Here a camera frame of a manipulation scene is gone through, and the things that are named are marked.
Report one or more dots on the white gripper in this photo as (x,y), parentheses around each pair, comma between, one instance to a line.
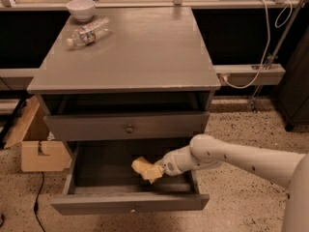
(168,164)

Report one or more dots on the yellow sponge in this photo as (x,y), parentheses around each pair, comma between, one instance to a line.
(141,164)

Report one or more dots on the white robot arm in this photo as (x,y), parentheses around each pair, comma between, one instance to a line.
(286,169)

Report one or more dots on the closed grey upper drawer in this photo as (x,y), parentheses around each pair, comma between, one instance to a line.
(126,126)

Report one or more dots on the open grey lower drawer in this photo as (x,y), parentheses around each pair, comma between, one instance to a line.
(102,181)

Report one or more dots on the grey wooden drawer cabinet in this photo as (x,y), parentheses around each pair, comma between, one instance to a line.
(152,61)

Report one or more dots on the cardboard box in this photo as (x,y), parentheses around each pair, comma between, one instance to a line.
(39,152)

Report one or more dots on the clear plastic water bottle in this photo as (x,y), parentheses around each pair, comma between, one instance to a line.
(89,33)

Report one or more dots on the white ceramic bowl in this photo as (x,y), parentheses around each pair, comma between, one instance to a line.
(81,10)

